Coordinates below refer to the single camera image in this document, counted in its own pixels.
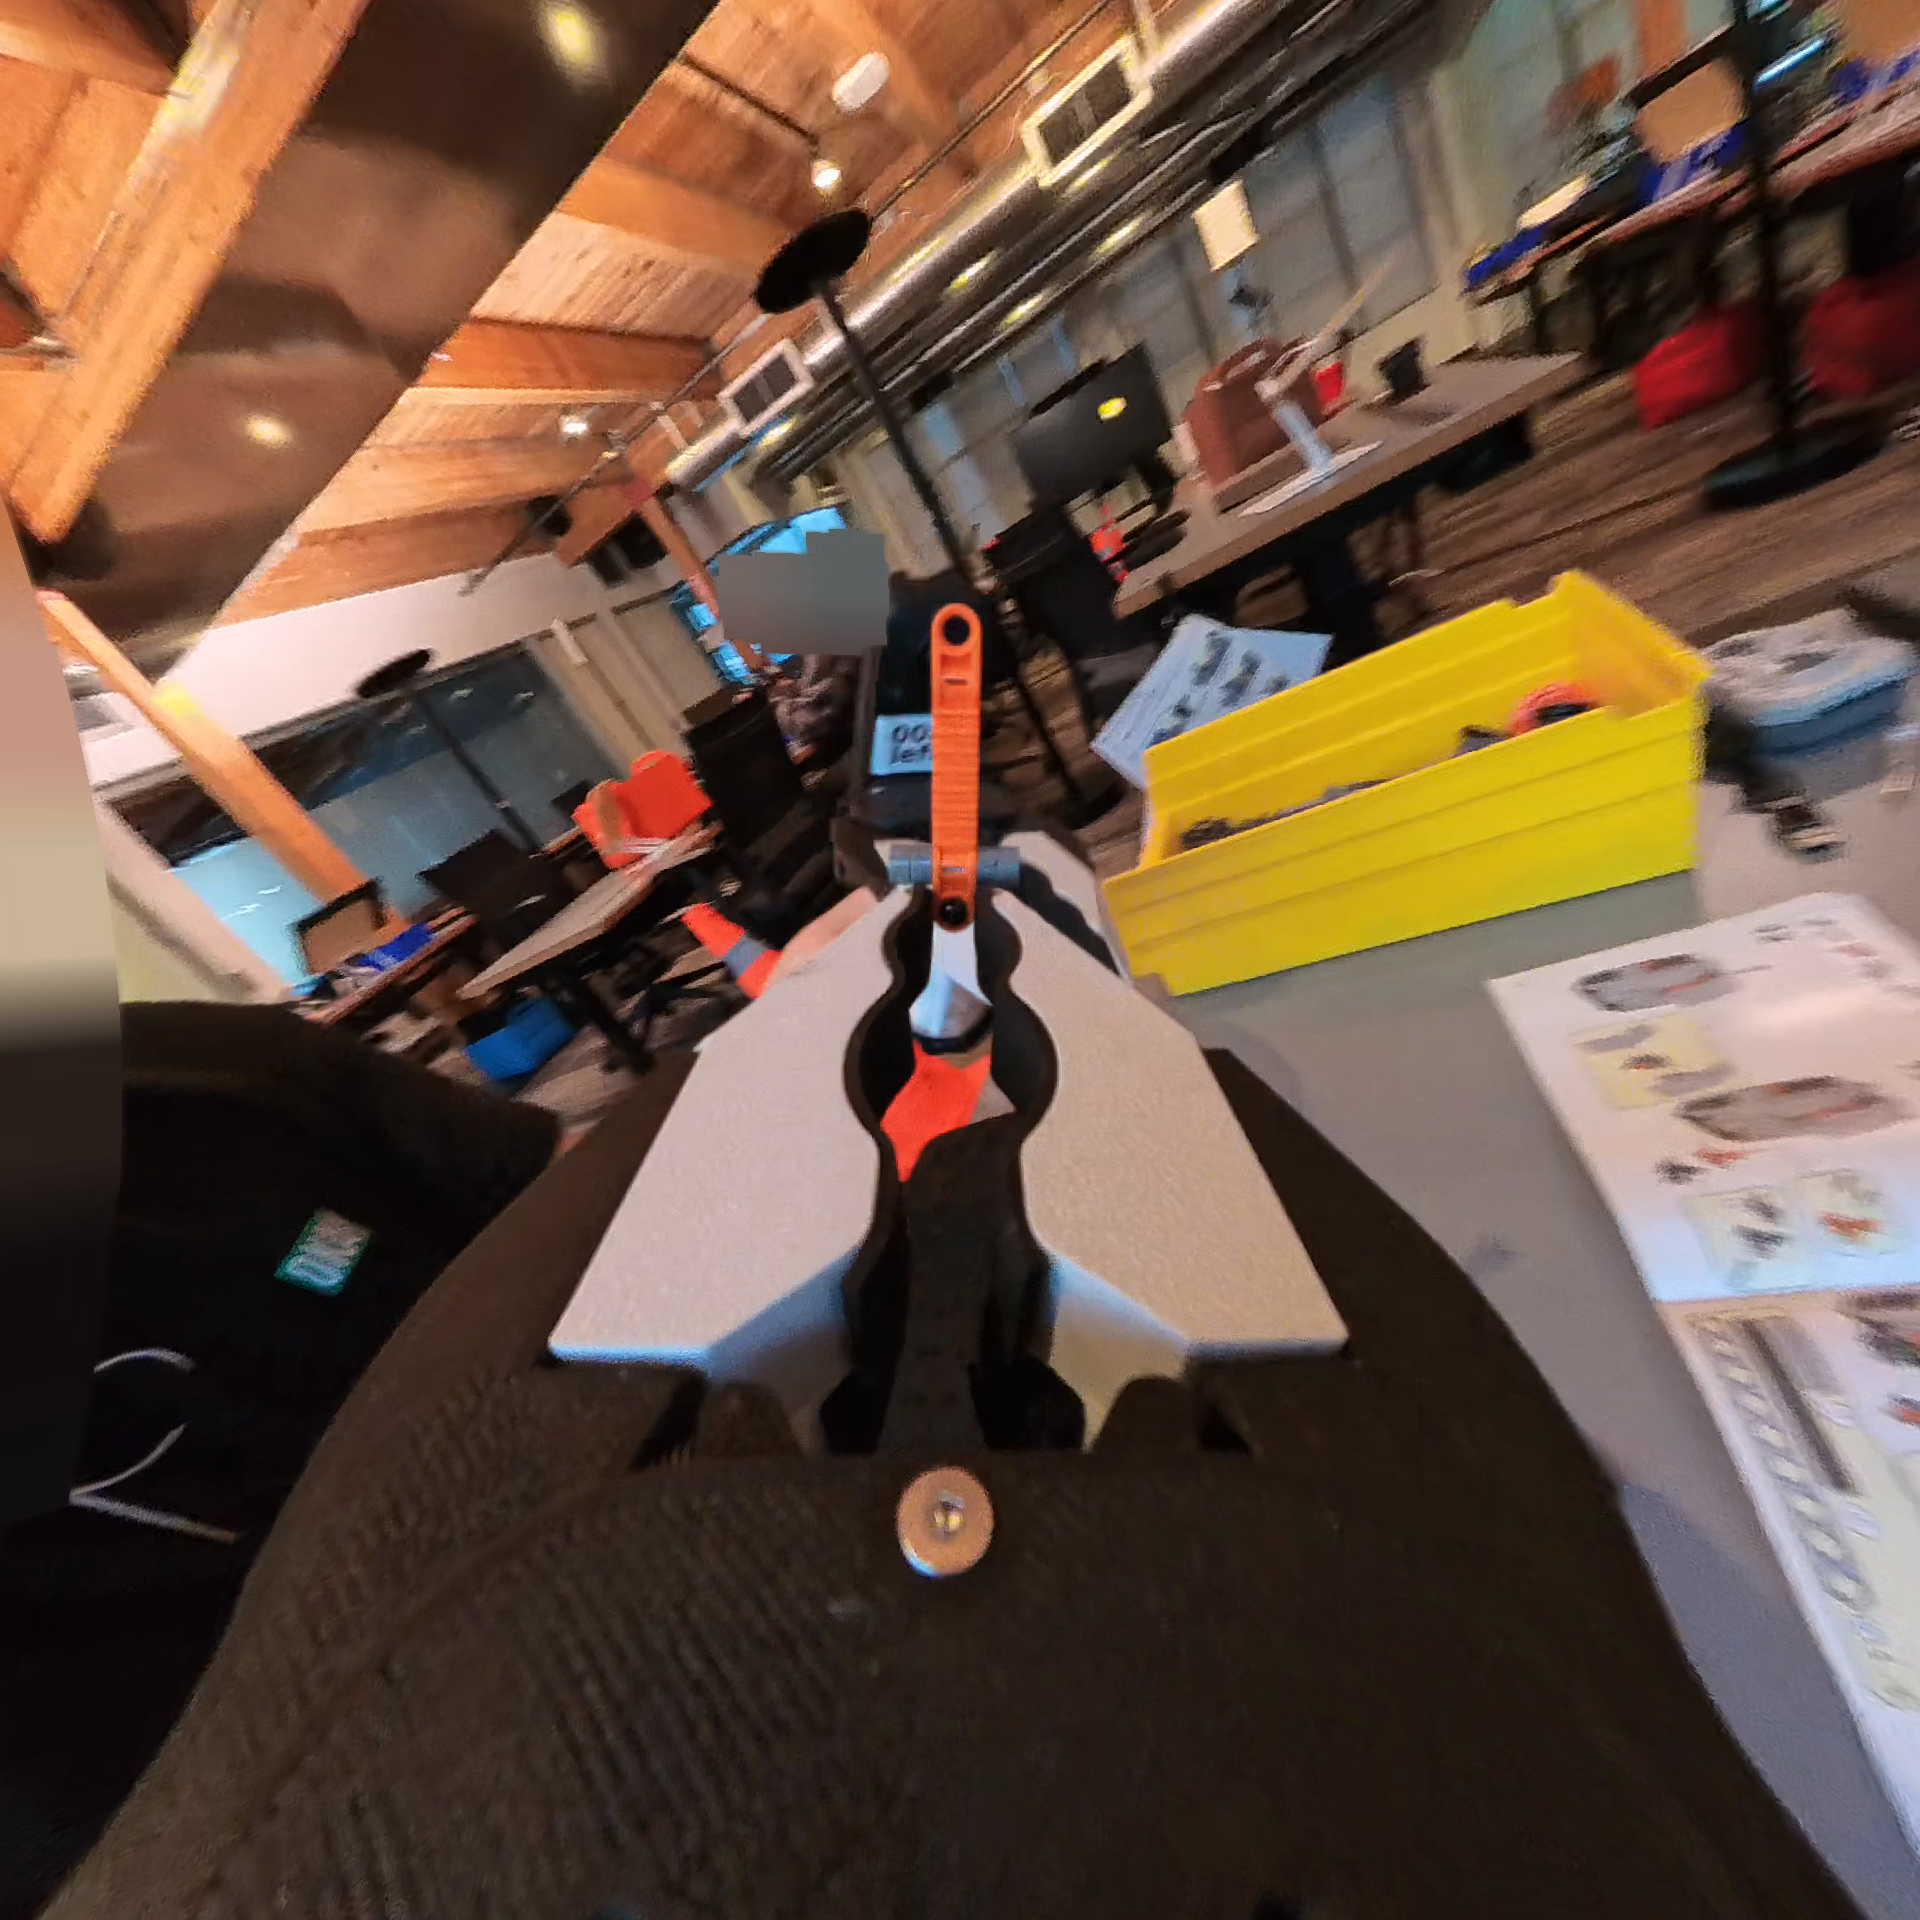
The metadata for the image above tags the orange chair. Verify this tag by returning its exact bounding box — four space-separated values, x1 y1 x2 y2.
575 749 718 881

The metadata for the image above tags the person's black sweater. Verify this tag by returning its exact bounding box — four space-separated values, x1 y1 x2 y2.
0 1001 565 1920

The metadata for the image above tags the yellow plastic bin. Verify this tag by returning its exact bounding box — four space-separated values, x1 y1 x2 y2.
1101 568 1711 998

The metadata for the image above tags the grey table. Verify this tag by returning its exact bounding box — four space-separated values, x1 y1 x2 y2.
1118 351 1593 616

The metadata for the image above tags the open instruction booklet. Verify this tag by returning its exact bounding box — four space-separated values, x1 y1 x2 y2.
1485 892 1920 1757

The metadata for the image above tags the grey toy hub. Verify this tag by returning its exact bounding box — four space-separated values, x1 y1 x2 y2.
1703 608 1913 752

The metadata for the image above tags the short black floor lamp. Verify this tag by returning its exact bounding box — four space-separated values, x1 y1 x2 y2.
356 646 535 872

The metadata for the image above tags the orange toy beam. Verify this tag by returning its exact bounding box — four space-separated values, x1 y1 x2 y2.
928 602 992 933

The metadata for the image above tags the tall black floor lamp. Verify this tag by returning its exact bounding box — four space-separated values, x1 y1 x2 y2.
753 208 1097 812

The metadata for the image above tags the white instruction sheet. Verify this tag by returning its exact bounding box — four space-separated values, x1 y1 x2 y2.
1092 613 1335 788

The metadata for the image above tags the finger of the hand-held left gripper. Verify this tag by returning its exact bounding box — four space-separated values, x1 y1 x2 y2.
809 848 902 961
1024 839 1129 985

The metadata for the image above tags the orange traffic cone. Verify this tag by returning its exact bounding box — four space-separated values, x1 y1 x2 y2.
680 900 783 1001
881 930 993 1191

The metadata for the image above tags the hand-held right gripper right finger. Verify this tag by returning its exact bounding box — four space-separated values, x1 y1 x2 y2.
959 884 1345 1450

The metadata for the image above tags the brown box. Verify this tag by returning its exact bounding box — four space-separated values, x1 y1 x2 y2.
1184 342 1328 470

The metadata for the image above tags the black monitor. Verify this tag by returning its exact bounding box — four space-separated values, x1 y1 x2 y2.
1012 345 1174 506

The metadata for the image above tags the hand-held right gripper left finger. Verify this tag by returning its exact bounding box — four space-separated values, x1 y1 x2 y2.
546 889 962 1450

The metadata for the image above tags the black pole stand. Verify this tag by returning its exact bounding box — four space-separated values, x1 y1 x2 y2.
1703 0 1865 514

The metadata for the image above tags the black cable with plug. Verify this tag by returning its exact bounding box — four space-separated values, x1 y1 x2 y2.
1709 719 1849 858

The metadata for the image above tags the metal air duct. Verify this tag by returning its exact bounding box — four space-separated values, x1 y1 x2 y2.
660 0 1502 496

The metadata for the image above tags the red bag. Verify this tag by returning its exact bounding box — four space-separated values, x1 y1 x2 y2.
1632 306 1767 431
1808 276 1920 402

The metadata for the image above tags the blue bin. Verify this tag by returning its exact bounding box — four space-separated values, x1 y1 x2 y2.
463 997 583 1085

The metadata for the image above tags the thin white cord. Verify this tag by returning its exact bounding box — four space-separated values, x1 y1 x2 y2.
66 1345 242 1546

